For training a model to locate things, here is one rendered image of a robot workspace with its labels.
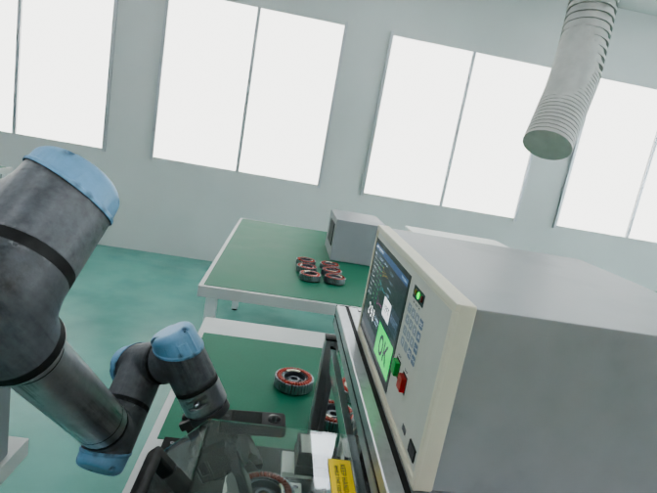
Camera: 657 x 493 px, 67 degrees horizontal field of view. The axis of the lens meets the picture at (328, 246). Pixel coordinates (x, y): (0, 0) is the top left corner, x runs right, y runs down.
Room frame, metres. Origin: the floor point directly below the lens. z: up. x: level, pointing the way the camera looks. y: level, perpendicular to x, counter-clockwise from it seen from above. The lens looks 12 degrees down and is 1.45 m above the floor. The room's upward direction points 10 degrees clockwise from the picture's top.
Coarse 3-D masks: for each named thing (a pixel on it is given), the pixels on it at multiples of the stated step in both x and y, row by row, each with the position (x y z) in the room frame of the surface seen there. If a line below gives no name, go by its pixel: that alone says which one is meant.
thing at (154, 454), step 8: (160, 448) 0.52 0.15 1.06; (152, 456) 0.51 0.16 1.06; (160, 456) 0.51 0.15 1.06; (168, 456) 0.52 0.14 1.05; (144, 464) 0.50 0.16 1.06; (152, 464) 0.49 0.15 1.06; (160, 464) 0.51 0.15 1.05; (168, 464) 0.51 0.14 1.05; (144, 472) 0.48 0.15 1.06; (152, 472) 0.48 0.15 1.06; (160, 472) 0.51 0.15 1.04; (168, 472) 0.51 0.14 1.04; (136, 480) 0.47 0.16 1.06; (144, 480) 0.46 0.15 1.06; (152, 480) 0.47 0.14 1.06; (136, 488) 0.45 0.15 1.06; (144, 488) 0.45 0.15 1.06
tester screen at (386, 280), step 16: (384, 256) 0.79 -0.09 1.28; (384, 272) 0.77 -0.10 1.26; (400, 272) 0.68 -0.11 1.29; (368, 288) 0.87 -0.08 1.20; (384, 288) 0.75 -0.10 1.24; (400, 288) 0.66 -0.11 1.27; (368, 304) 0.84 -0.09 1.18; (400, 304) 0.65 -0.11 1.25; (384, 320) 0.71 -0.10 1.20; (368, 336) 0.79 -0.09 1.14
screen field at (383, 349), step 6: (378, 330) 0.73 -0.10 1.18; (378, 336) 0.72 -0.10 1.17; (384, 336) 0.69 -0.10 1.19; (378, 342) 0.72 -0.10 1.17; (384, 342) 0.68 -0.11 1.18; (378, 348) 0.71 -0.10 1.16; (384, 348) 0.68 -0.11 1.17; (390, 348) 0.65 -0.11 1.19; (378, 354) 0.70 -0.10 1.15; (384, 354) 0.67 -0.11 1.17; (390, 354) 0.64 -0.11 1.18; (378, 360) 0.69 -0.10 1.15; (384, 360) 0.66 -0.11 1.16; (390, 360) 0.63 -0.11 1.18; (384, 366) 0.66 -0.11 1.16; (384, 372) 0.65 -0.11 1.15; (384, 378) 0.64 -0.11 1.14
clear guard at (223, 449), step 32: (192, 448) 0.55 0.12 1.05; (224, 448) 0.54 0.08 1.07; (256, 448) 0.55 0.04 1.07; (288, 448) 0.56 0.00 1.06; (320, 448) 0.57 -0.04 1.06; (352, 448) 0.59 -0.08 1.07; (160, 480) 0.52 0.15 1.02; (192, 480) 0.47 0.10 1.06; (224, 480) 0.48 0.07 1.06; (256, 480) 0.49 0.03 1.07; (288, 480) 0.50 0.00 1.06; (320, 480) 0.51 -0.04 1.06
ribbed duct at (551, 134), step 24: (576, 0) 1.88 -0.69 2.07; (600, 0) 1.84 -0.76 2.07; (576, 24) 1.84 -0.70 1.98; (600, 24) 1.82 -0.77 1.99; (576, 48) 1.80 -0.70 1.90; (600, 48) 1.81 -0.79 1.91; (552, 72) 1.82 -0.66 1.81; (576, 72) 1.76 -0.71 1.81; (600, 72) 1.81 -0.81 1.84; (552, 96) 1.75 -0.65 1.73; (576, 96) 1.73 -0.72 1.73; (552, 120) 1.69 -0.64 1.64; (576, 120) 1.70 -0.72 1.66; (528, 144) 1.77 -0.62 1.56; (552, 144) 1.71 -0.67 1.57
